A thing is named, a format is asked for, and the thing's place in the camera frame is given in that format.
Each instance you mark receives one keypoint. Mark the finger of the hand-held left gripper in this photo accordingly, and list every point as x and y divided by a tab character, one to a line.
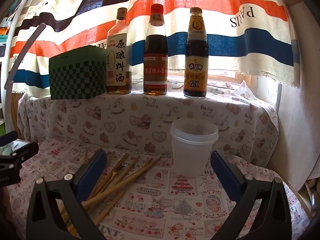
25	152
7	138

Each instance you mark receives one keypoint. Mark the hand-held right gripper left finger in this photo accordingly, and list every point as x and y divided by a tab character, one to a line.
91	172

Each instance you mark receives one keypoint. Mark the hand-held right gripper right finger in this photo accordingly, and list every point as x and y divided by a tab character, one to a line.
225	172

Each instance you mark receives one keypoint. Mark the pile of wooden chopsticks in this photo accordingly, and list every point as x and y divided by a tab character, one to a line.
120	183

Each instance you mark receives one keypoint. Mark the translucent plastic cup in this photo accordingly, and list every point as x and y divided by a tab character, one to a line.
192	155

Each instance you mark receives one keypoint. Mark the bear-print white cloth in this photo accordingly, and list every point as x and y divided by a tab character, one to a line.
125	120

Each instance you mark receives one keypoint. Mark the red-print tablecloth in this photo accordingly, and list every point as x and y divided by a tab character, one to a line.
162	205

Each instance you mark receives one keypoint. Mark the green checkered box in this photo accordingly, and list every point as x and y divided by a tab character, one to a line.
75	80

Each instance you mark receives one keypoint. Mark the dark oyster sauce bottle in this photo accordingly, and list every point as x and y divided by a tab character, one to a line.
196	75

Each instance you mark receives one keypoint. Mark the clear cooking wine bottle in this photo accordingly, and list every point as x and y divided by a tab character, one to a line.
116	62

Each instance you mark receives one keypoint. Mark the red-capped sesame oil bottle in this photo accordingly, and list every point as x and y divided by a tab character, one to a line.
155	67

